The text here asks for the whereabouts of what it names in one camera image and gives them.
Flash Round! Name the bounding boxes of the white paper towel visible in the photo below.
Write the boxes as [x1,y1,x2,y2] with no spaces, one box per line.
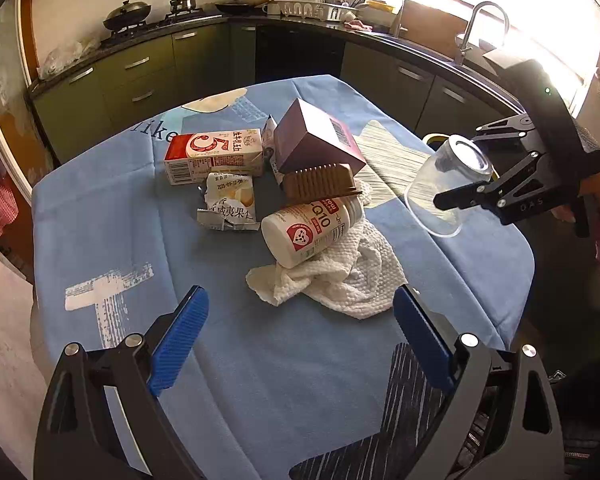
[246,195,407,320]

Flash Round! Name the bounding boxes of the clear plastic cup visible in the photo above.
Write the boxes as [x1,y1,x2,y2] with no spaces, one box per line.
[404,134,493,237]

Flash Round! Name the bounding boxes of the white Q10 supplement bottle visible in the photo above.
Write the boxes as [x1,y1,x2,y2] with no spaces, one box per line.
[260,196,363,269]

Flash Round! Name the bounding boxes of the brown ribbed plastic tray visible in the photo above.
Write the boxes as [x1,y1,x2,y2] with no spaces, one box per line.
[283,164,362,205]

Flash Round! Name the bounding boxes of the maroon cardboard box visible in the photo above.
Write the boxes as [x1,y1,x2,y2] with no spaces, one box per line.
[274,99,366,174]

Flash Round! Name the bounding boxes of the yellow rimmed trash bin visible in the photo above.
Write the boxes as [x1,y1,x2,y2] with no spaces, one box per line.
[422,133,449,152]

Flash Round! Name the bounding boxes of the chrome kitchen faucet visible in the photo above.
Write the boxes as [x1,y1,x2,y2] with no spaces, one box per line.
[454,0,510,66]

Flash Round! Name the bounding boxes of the green kitchen base cabinets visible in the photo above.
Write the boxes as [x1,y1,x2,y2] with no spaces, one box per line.
[29,15,521,162]

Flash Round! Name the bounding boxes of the person's right hand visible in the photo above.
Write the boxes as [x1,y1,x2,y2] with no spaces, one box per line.
[549,169,600,224]

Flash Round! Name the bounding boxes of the blue patterned tablecloth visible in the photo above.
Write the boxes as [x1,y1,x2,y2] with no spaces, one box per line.
[32,75,534,479]

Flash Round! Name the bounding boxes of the crumpled white snack wrapper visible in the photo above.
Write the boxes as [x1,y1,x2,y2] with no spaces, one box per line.
[196,172,260,231]

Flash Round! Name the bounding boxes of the red white milk carton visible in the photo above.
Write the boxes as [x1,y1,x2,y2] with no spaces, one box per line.
[163,129,264,185]

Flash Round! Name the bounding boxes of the white dish rack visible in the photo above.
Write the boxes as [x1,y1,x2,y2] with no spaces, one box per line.
[276,0,356,23]

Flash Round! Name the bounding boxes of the gas stove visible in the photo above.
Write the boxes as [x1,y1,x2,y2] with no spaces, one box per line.
[100,9,220,49]

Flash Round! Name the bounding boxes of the black wok with lid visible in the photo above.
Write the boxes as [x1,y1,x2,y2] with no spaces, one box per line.
[102,0,151,32]

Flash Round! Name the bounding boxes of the small black pot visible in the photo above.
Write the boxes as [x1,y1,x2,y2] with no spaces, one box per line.
[170,0,198,16]

